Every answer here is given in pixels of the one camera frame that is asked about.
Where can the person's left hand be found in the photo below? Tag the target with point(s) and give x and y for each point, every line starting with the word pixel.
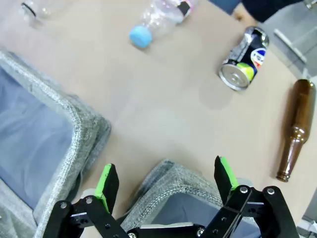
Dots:
pixel 240 15

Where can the person's left forearm dark sleeve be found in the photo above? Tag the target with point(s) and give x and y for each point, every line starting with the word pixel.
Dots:
pixel 267 8

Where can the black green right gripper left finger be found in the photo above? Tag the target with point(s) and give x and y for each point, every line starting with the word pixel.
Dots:
pixel 109 183

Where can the person's blue jeans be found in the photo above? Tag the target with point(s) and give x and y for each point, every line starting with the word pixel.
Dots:
pixel 223 3

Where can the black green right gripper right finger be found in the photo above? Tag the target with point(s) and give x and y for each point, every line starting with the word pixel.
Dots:
pixel 224 178

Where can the crushed black pepsi can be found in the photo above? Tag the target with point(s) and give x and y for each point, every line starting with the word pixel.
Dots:
pixel 245 57

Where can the plastic bottle blue cap pink label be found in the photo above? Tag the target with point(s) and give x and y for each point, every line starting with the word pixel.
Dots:
pixel 158 19

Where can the grey fabric basket plastic sign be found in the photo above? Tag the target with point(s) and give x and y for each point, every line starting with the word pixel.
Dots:
pixel 81 124

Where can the grey fabric basket can sign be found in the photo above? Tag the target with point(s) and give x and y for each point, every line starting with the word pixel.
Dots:
pixel 173 181

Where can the brown glass bottle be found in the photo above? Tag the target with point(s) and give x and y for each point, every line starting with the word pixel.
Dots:
pixel 297 134

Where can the large clear plastic bottle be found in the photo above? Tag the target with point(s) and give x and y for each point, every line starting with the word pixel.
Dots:
pixel 37 11

